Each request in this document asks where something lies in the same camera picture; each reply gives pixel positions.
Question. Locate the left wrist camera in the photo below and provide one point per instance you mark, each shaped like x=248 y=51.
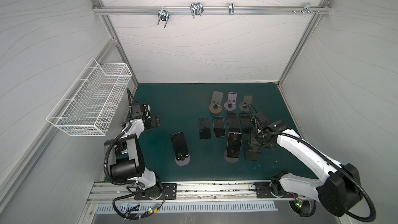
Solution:
x=140 y=110

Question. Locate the wooden round base phone stand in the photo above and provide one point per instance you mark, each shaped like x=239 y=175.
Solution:
x=215 y=106

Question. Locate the lilac phone stand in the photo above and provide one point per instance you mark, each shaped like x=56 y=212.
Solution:
x=230 y=104

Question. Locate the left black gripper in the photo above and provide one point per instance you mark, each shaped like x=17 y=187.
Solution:
x=154 y=121

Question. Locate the metal clamp hook two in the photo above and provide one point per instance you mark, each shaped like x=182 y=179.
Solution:
x=196 y=9

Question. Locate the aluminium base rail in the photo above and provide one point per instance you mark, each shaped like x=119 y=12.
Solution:
x=197 y=191

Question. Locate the metal clamp hook one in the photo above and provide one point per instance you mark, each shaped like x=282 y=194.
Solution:
x=163 y=16

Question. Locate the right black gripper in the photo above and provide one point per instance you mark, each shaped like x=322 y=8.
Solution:
x=253 y=144

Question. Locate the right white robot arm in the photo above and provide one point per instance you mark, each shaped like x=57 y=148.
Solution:
x=336 y=186

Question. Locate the white wire basket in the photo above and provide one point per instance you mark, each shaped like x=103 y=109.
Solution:
x=89 y=105

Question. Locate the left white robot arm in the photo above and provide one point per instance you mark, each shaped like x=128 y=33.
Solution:
x=124 y=161

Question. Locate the white slotted cable duct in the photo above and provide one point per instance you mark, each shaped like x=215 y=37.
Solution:
x=193 y=207

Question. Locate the dark phone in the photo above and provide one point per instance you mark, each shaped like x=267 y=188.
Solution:
x=204 y=129

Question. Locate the grey phone stand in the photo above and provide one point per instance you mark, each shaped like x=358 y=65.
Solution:
x=244 y=104

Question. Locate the aluminium top crossbar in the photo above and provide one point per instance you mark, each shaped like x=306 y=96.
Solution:
x=208 y=10

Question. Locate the metal clamp hook three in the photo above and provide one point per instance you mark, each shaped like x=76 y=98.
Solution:
x=231 y=9

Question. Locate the phone from grey stand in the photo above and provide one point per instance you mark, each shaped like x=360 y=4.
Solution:
x=245 y=122

